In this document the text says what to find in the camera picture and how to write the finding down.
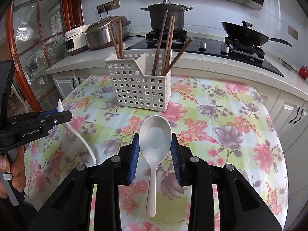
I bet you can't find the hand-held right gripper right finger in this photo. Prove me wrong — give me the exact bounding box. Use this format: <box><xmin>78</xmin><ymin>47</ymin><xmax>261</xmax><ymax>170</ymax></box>
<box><xmin>170</xmin><ymin>133</ymin><xmax>282</xmax><ymax>231</ymax></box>

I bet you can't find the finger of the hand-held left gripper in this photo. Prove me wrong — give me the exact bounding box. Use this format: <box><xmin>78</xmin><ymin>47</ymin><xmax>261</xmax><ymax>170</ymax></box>
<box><xmin>41</xmin><ymin>111</ymin><xmax>73</xmax><ymax>129</ymax></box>
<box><xmin>36</xmin><ymin>109</ymin><xmax>59</xmax><ymax>119</ymax></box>

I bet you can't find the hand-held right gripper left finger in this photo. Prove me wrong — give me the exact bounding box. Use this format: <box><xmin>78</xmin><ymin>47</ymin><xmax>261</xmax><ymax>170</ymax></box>
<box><xmin>28</xmin><ymin>133</ymin><xmax>140</xmax><ymax>231</ymax></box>

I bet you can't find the white rice spoon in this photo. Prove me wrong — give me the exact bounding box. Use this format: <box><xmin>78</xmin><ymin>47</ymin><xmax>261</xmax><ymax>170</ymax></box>
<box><xmin>139</xmin><ymin>115</ymin><xmax>172</xmax><ymax>217</ymax></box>

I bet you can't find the white soup spoon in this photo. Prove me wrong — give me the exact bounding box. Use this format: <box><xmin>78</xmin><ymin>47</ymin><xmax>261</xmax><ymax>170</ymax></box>
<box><xmin>57</xmin><ymin>99</ymin><xmax>97</xmax><ymax>165</ymax></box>

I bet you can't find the white perforated plastic basket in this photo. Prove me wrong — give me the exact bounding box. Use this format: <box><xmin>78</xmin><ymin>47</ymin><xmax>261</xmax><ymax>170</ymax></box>
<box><xmin>105</xmin><ymin>48</ymin><xmax>173</xmax><ymax>112</ymax></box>

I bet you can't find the person's left hand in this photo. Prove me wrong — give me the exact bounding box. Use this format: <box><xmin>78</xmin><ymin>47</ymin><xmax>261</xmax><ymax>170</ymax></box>
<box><xmin>0</xmin><ymin>147</ymin><xmax>26</xmax><ymax>199</ymax></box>

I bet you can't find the white cabinet door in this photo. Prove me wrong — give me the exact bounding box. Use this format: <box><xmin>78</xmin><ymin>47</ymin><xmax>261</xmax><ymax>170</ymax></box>
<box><xmin>52</xmin><ymin>76</ymin><xmax>77</xmax><ymax>101</ymax></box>
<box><xmin>281</xmin><ymin>96</ymin><xmax>308</xmax><ymax>222</ymax></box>
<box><xmin>267</xmin><ymin>90</ymin><xmax>302</xmax><ymax>154</ymax></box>

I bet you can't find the floral tablecloth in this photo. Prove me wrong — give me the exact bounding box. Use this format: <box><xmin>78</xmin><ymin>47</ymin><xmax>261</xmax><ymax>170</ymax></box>
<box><xmin>24</xmin><ymin>74</ymin><xmax>289</xmax><ymax>231</ymax></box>

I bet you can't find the wooden framed glass door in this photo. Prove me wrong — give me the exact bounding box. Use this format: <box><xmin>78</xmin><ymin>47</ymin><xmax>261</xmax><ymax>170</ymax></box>
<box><xmin>0</xmin><ymin>0</ymin><xmax>83</xmax><ymax>116</ymax></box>

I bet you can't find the white kitchen appliance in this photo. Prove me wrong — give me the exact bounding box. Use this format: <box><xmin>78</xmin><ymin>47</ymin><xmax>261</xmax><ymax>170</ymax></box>
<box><xmin>64</xmin><ymin>24</ymin><xmax>90</xmax><ymax>56</ymax></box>

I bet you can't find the silver rice cooker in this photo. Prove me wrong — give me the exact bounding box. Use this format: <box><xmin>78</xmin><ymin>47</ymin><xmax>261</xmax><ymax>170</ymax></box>
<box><xmin>84</xmin><ymin>16</ymin><xmax>131</xmax><ymax>50</ymax></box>

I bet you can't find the black glass gas stove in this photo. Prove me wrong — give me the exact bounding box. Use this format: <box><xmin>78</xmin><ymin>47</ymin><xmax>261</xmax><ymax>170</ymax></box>
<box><xmin>124</xmin><ymin>30</ymin><xmax>284</xmax><ymax>77</ymax></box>

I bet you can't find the speckled white kitchen countertop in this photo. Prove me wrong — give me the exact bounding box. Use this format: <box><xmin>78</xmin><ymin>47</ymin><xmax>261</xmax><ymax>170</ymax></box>
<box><xmin>46</xmin><ymin>32</ymin><xmax>308</xmax><ymax>101</ymax></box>

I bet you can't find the dark lidded stock pot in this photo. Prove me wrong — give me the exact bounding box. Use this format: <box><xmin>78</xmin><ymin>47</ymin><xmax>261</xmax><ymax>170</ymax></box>
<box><xmin>140</xmin><ymin>0</ymin><xmax>193</xmax><ymax>32</ymax></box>

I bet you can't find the black wok with lid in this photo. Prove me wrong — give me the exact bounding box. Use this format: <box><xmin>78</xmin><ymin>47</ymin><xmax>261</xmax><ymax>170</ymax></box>
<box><xmin>221</xmin><ymin>21</ymin><xmax>292</xmax><ymax>47</ymax></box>

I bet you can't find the metal tray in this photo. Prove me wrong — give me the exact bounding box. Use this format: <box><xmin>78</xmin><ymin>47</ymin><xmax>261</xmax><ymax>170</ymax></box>
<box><xmin>279</xmin><ymin>58</ymin><xmax>299</xmax><ymax>71</ymax></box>

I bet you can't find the wall switch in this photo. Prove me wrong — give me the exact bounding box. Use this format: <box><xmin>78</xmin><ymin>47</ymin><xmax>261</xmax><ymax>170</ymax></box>
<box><xmin>288</xmin><ymin>25</ymin><xmax>299</xmax><ymax>40</ymax></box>

